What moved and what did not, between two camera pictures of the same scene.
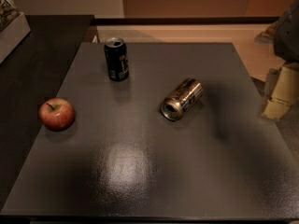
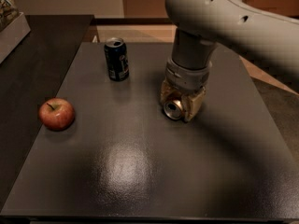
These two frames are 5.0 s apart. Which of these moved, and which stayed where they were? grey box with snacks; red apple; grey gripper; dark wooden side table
Moved: grey gripper
Stayed: dark wooden side table; red apple; grey box with snacks
